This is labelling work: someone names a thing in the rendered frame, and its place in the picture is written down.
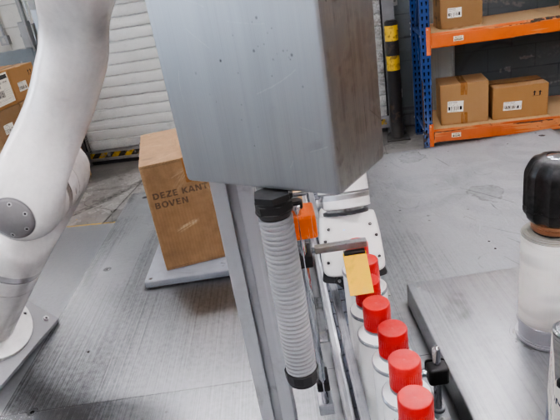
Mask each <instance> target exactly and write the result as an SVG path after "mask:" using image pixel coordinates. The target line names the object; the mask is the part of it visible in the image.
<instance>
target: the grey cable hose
mask: <svg viewBox="0 0 560 420"><path fill-rule="evenodd" d="M254 202H255V203H254V205H255V213H256V215H257V216H258V222H259V227H260V232H261V236H262V245H263V249H264V254H265V258H266V263H267V271H268V276H269V281H270V285H271V289H272V297H273V302H274V307H275V312H276V316H277V324H278V330H279V334H280V338H281V344H282V351H283V356H284V361H285V365H286V367H285V369H284V372H285V376H286V379H287V381H288V383H289V385H290V386H291V387H293V388H296V389H300V390H303V389H308V388H311V387H312V386H314V385H315V384H316V383H317V381H318V376H319V367H318V363H317V362H316V359H315V354H314V348H313V337H312V333H311V328H310V321H309V316H308V305H307V299H306V295H305V290H304V282H303V274H302V269H301V262H300V257H299V251H298V242H297V237H296V232H295V227H294V226H295V225H294V220H293V213H292V210H293V201H292V200H291V199H290V197H289V191H288V190H283V189H275V188H266V187H265V188H263V189H260V190H257V191H256V192H254Z"/></svg>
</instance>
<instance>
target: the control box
mask: <svg viewBox="0 0 560 420"><path fill-rule="evenodd" d="M145 3H146V6H147V12H148V16H149V19H150V23H151V27H152V33H153V36H154V41H155V44H156V48H157V54H158V57H159V62H160V65H161V69H162V75H163V79H164V82H165V86H166V89H167V96H168V100H169V103H170V107H171V110H172V117H173V121H174V124H175V128H176V131H177V138H178V141H179V145H180V148H181V152H182V159H183V162H184V166H185V169H186V174H187V177H188V179H189V180H193V181H201V182H210V183H226V184H233V185H242V186H250V187H259V188H275V189H283V190H292V191H300V192H309V193H325V194H333V195H339V194H342V193H343V192H345V191H346V190H347V189H348V188H349V187H350V186H352V185H353V184H354V183H355V182H356V181H357V180H358V179H359V178H360V177H361V176H362V175H363V174H365V173H366V172H367V171H368V170H369V169H370V168H372V167H373V166H374V165H375V164H376V163H377V162H379V161H380V160H381V159H382V158H383V155H384V152H383V130H382V119H381V108H380V97H379V85H378V64H377V52H376V41H375V29H374V18H373V0H145Z"/></svg>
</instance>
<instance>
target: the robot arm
mask: <svg viewBox="0 0 560 420"><path fill-rule="evenodd" d="M116 1H117V0H34V2H35V5H36V10H37V20H38V41H37V52H36V57H35V61H34V64H33V69H32V76H31V80H30V84H29V88H28V90H27V96H26V98H25V101H24V104H23V105H22V110H21V112H20V113H19V115H18V118H17V121H16V122H15V124H14V126H13V128H12V131H11V132H10V135H9V137H8V139H7V141H6V143H5V145H4V147H3V149H2V151H1V153H0V361H3V360H5V359H8V358H10V357H12V356H14V355H15V354H17V353H19V352H20V351H21V350H22V349H23V348H24V347H25V346H26V344H27V343H28V340H29V338H30V337H31V335H32V332H33V320H32V316H31V314H30V312H29V311H28V309H27V307H26V304H27V301H28V299H29V297H30V295H31V293H32V291H33V288H34V286H35V284H36V282H37V280H38V278H39V276H40V274H41V272H42V270H43V268H44V265H45V263H46V261H47V260H48V257H49V255H50V253H51V251H52V250H53V248H54V246H55V244H56V243H57V241H58V239H59V238H60V236H61V234H62V233H63V230H64V229H65V227H66V226H67V224H68V222H69V220H70V218H71V217H72V215H73V213H74V212H75V210H76V208H77V206H78V204H79V203H80V201H81V199H82V197H83V194H84V193H85V191H86V189H87V186H88V182H89V178H90V164H89V161H88V157H87V155H86V154H85V152H84V151H83V150H82V149H81V148H80V147H81V146H82V143H83V139H84V138H85V136H86V133H87V131H88V127H89V125H90V122H91V121H92V118H93V114H94V111H95V108H96V106H97V103H98V99H99V95H100V92H101V90H102V86H103V82H104V78H105V76H106V72H107V69H108V59H109V29H110V21H111V16H112V12H113V7H114V4H115V2H116ZM317 196H318V197H319V198H320V199H319V200H316V204H317V207H318V208H321V209H323V210H324V211H327V212H325V213H324V214H323V216H321V217H320V218H319V242H320V244H322V243H332V242H338V241H343V240H349V239H351V238H366V239H367V241H368V249H369V254H373V255H375V256H376V257H377V258H378V265H379V274H380V277H381V276H382V275H385V274H387V272H388V271H387V269H386V267H385V257H384V251H383V243H382V239H381V234H380V230H379V226H378V220H377V218H376V215H375V212H374V211H373V210H372V209H368V207H364V205H368V204H370V197H369V190H368V179H367V173H365V174H363V175H362V176H361V177H360V178H359V179H358V180H357V181H356V182H355V183H354V184H353V185H352V186H350V187H349V188H348V189H347V190H346V191H345V192H343V193H342V194H339V195H333V194H325V193H318V194H317ZM343 251H344V250H342V251H336V252H326V253H321V259H322V267H323V275H322V280H323V281H324V282H325V283H336V284H338V285H339V286H341V287H342V288H344V282H343V271H342V269H343V266H344V260H343Z"/></svg>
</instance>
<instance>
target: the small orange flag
mask: <svg viewBox="0 0 560 420"><path fill-rule="evenodd" d="M343 260H344V265H345V269H346V274H347V283H348V287H349V292H350V296H357V295H362V294H368V293H374V291H373V282H372V278H371V273H370V269H369V265H368V257H367V253H366V250H365V248H364V247H361V248H356V249H350V250H344V251H343Z"/></svg>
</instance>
